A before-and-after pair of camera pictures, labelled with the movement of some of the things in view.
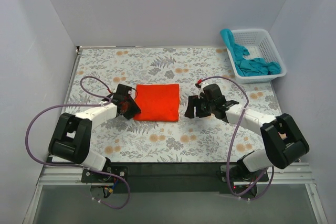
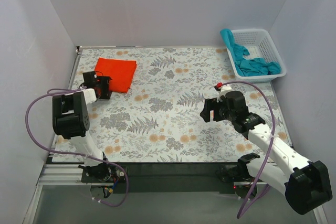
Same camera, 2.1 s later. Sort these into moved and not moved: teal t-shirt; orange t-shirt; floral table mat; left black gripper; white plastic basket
Moved: orange t-shirt; left black gripper
Not moved: floral table mat; white plastic basket; teal t-shirt
